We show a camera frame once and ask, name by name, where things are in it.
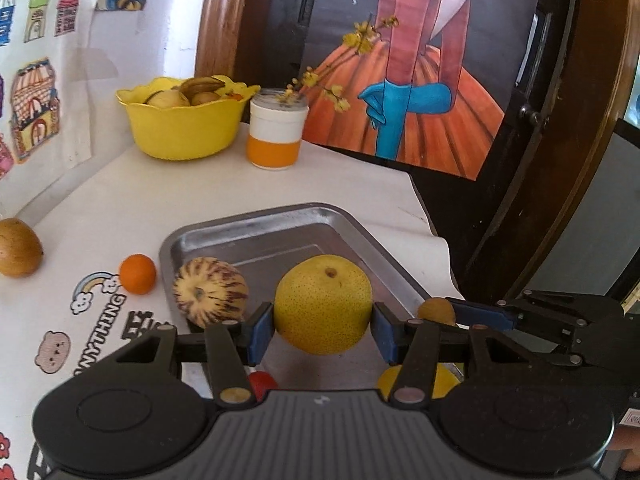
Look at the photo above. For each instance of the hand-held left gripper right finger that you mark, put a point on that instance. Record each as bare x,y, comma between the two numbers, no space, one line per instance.
382,332

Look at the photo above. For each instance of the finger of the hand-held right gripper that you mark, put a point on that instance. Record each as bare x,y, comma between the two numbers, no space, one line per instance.
480,314
550,345

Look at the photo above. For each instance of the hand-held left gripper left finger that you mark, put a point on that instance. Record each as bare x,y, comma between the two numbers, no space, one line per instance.
260,330

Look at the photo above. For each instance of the brown longan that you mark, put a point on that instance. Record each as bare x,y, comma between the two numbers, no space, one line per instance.
435,310

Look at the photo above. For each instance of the red cherry tomato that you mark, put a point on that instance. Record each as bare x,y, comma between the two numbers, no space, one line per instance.
261,384

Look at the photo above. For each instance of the small striped pepino melon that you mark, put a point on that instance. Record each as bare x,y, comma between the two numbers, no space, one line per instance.
210,290

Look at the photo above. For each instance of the yellow pear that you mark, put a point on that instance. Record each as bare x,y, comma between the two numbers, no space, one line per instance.
322,305

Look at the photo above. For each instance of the yellow lemon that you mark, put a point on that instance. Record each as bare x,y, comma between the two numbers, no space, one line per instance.
445,380

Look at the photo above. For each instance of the metal tray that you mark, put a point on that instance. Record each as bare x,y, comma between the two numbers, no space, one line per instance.
300,235

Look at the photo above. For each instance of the person's right hand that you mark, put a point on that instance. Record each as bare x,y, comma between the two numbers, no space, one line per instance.
629,447

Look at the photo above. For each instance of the small orange kumquat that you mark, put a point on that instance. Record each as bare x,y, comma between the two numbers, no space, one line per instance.
137,274

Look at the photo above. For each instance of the white printed table cover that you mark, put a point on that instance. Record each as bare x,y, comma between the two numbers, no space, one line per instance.
125,200

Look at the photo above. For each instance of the girl in orange dress poster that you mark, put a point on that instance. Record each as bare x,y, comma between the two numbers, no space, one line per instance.
425,125

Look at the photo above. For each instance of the white and orange cup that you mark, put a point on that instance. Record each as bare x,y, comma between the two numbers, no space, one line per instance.
275,130

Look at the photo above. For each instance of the yellow plastic bowl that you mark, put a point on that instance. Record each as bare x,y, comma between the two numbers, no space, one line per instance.
180,132

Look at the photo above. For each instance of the pale round fruit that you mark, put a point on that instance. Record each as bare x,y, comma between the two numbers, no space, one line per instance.
167,99

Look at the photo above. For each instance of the brown wrinkled fruit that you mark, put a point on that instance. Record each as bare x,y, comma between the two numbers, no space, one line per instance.
202,85

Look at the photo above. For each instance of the brown pear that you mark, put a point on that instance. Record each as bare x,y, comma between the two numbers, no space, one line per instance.
17,247

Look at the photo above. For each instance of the yellow flower sprig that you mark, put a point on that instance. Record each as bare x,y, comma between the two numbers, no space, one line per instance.
361,42

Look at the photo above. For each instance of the coloured houses drawing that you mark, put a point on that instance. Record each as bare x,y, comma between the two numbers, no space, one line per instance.
65,85

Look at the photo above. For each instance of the brown wooden door post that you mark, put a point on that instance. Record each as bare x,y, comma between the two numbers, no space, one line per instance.
590,110

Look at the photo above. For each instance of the brown wooden door frame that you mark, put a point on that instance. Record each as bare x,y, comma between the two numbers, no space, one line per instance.
225,20

